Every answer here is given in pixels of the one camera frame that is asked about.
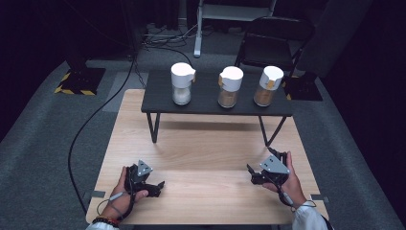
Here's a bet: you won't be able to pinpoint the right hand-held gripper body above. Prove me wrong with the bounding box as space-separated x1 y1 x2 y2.
259 147 291 187

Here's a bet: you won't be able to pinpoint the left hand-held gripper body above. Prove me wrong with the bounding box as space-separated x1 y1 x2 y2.
124 159 154 194

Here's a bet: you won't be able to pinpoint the white-lidded jar brown powder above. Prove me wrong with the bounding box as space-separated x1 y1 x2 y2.
217 65 245 109
253 65 285 107

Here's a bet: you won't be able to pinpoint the black desktop shelf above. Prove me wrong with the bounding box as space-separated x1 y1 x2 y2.
141 70 294 148

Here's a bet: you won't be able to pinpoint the white-lidded jar white powder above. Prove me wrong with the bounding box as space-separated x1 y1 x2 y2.
169 61 197 106

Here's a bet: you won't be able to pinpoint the person's right hand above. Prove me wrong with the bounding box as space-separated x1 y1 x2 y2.
262 150 307 211

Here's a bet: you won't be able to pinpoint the person's left hand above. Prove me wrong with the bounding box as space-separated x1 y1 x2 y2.
101 166 149 221

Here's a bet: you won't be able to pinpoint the black folding chair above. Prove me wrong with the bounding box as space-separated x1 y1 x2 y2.
233 15 317 78

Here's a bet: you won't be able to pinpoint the white metal stand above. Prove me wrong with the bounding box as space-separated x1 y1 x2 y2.
192 0 278 59

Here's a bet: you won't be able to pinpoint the right hand-held gripper cable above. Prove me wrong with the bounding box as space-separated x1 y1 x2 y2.
264 176 318 213

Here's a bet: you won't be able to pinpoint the hand-held gripper cable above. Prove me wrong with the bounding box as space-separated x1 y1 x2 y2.
264 176 318 213
96 166 137 222

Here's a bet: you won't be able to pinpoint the left hand-held gripper cable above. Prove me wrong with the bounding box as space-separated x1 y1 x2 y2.
96 166 137 222

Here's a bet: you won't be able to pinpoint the beaded bracelets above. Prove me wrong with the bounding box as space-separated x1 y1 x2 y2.
92 216 121 229

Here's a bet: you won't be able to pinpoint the long black floor cable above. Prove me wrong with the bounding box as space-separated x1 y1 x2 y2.
67 54 139 216

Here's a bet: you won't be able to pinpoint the black base plate striped tape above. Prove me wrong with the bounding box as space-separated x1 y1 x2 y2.
54 66 107 96
281 71 324 102

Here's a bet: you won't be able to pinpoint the bundle of floor cables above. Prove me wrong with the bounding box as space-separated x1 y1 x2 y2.
140 22 207 51

